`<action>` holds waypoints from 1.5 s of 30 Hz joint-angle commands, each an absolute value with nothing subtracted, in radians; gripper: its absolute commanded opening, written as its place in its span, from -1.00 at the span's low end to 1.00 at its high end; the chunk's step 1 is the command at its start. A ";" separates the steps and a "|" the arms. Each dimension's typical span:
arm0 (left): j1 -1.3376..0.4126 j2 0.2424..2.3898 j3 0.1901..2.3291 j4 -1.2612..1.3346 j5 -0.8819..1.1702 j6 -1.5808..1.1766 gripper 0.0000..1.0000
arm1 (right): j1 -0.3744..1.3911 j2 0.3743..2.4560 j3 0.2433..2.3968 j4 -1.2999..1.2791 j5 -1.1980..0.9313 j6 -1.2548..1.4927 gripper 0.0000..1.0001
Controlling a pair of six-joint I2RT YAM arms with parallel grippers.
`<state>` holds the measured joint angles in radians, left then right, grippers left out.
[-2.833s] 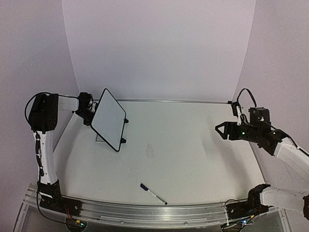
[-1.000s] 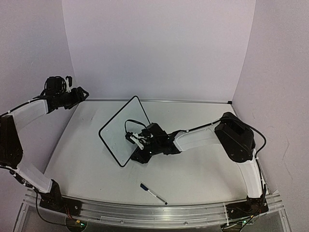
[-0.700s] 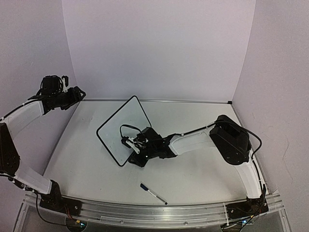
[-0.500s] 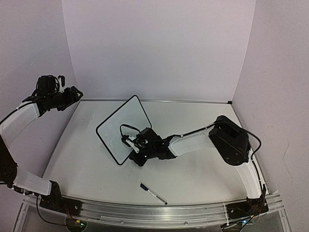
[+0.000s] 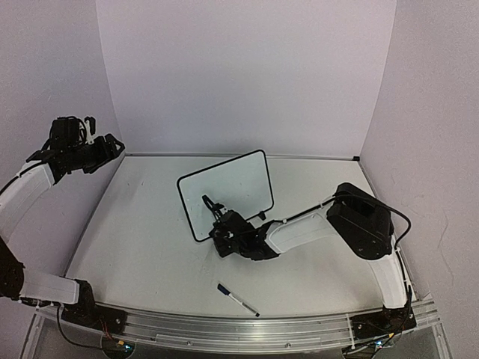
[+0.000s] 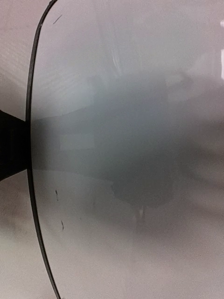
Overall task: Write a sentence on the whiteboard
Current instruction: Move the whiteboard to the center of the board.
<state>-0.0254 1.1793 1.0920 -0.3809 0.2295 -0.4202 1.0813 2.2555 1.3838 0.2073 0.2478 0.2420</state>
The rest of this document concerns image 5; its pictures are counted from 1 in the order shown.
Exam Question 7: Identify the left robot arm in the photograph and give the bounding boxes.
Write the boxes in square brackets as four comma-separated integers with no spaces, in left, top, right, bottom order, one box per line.
[1,117,126,333]

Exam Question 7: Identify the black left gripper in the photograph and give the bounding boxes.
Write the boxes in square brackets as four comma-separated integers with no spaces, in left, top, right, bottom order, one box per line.
[67,132,124,172]

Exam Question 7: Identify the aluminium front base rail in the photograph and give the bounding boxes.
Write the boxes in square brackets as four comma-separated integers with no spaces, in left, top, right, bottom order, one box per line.
[21,300,451,358]

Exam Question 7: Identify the white marker pen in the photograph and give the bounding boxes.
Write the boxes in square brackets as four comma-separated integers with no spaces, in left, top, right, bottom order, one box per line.
[228,292,260,318]

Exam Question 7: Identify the white whiteboard with black frame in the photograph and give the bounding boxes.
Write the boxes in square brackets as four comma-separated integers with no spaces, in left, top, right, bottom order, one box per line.
[177,150,275,242]

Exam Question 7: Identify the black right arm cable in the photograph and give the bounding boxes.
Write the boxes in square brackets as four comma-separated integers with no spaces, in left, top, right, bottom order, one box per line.
[317,188,414,300]

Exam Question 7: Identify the black left base cable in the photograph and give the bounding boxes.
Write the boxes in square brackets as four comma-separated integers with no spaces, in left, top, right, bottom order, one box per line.
[55,304,113,351]

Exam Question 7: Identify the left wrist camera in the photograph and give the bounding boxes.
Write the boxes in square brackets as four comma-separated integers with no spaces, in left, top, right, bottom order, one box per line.
[79,117,96,145]

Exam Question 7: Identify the blue marker cap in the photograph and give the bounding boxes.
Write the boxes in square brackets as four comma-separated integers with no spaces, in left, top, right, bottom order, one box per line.
[217,283,230,295]

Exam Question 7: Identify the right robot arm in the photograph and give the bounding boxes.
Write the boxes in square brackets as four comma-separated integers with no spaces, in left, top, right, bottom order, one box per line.
[202,182,416,338]

